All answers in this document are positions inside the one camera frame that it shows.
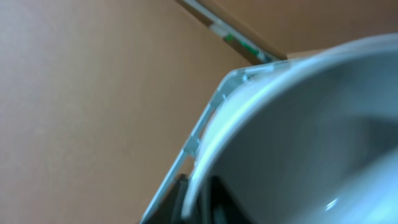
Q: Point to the grey bowl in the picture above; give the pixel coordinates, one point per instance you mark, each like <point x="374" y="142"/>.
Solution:
<point x="322" y="146"/>

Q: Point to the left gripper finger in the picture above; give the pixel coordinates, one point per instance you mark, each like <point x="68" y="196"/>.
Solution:
<point x="215" y="206"/>

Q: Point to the grey dishwasher rack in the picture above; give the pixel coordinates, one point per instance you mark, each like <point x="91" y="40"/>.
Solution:
<point x="235" y="99"/>

